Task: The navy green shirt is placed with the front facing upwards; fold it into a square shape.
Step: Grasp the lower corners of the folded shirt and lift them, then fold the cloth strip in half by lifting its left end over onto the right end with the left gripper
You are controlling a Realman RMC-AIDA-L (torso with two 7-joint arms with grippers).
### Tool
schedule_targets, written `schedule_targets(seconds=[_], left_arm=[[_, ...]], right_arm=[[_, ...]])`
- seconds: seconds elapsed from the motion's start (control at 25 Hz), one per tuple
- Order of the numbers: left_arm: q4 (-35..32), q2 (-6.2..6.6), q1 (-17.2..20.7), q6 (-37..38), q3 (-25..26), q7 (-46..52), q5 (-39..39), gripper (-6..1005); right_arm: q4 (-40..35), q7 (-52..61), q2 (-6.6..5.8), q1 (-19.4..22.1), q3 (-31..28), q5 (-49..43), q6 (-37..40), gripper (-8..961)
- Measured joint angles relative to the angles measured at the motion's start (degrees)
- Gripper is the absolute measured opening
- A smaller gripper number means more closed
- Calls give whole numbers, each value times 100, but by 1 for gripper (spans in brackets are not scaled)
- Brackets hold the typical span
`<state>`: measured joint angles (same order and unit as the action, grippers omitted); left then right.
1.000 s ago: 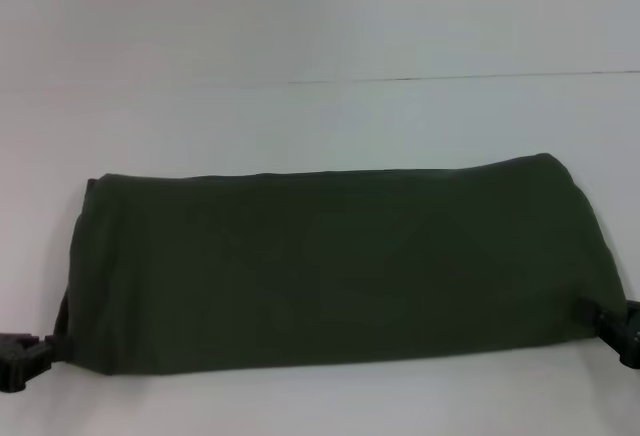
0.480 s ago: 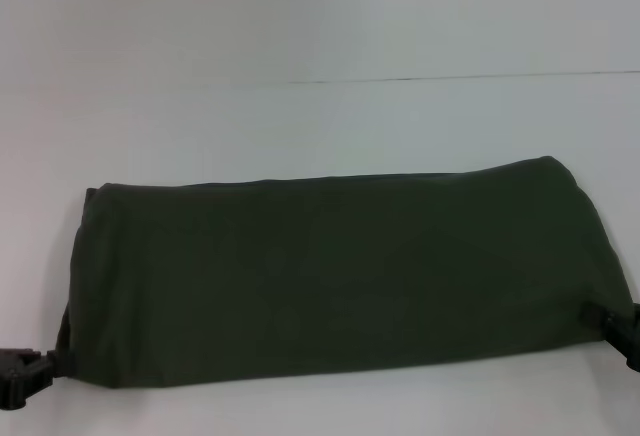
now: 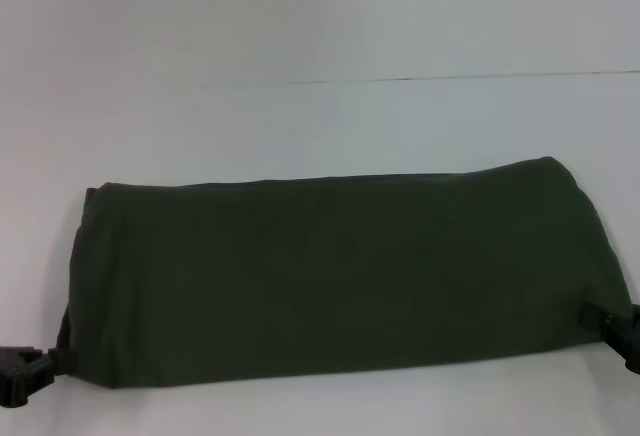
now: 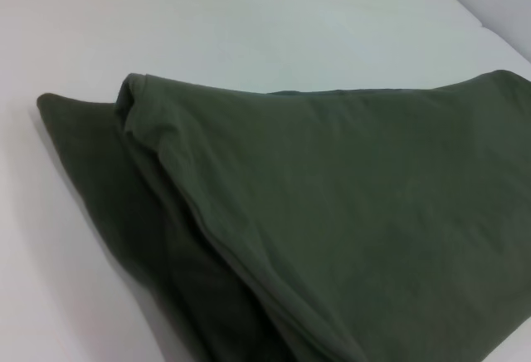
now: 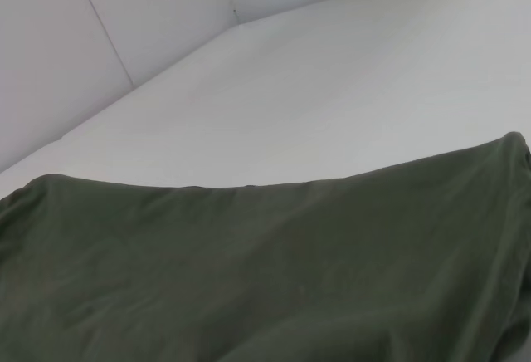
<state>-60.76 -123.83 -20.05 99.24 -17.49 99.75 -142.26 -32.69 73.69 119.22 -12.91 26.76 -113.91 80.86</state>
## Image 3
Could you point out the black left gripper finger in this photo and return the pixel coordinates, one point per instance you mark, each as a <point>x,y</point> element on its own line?
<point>27,373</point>

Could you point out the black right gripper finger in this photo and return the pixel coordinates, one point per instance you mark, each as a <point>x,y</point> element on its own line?
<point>622,336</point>

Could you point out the dark green FREE t-shirt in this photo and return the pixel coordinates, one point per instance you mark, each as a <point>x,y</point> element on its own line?
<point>325,281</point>

